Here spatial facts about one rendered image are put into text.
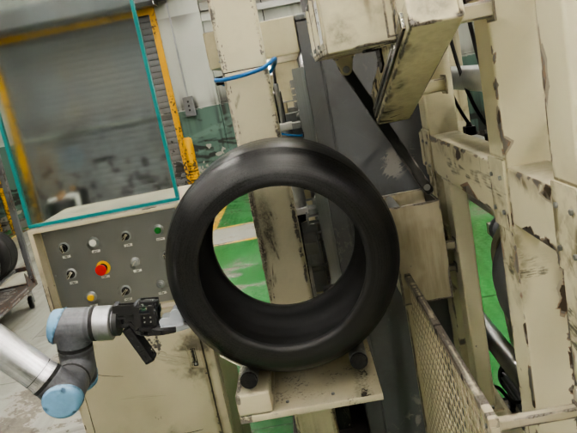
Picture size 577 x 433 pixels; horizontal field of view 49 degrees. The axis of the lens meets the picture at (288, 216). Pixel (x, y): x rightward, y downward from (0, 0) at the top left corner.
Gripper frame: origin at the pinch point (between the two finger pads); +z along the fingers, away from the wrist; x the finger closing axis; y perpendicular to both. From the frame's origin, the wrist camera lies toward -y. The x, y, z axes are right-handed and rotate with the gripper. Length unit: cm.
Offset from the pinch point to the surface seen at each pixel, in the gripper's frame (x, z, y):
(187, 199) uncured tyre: -8.8, 3.7, 34.8
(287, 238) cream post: 27.7, 25.8, 14.7
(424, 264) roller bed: 21, 65, 6
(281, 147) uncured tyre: -8, 27, 46
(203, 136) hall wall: 910, -121, -25
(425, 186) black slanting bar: 21, 66, 29
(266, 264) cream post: 27.6, 19.1, 7.1
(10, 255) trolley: 383, -226, -76
